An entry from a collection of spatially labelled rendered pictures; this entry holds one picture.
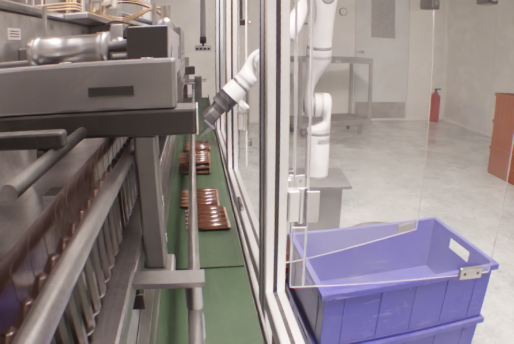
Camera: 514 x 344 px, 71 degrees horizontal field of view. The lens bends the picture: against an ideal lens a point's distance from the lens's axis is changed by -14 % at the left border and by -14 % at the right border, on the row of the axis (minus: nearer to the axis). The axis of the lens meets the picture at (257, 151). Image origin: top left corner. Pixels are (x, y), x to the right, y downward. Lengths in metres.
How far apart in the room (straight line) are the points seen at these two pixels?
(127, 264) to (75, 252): 0.16
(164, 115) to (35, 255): 0.19
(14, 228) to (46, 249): 0.38
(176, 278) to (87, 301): 0.10
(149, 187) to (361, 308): 0.91
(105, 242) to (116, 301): 0.04
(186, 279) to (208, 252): 0.48
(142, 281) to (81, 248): 0.14
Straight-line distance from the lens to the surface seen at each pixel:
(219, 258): 0.78
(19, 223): 0.60
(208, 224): 0.88
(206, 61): 5.68
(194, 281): 0.33
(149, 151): 0.37
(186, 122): 0.35
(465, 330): 1.50
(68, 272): 0.18
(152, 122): 0.35
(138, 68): 0.35
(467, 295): 1.40
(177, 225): 0.91
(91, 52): 0.40
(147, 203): 0.38
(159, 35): 0.39
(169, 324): 0.64
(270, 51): 0.68
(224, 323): 0.63
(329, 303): 1.14
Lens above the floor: 1.05
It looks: 14 degrees down
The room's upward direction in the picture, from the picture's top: straight up
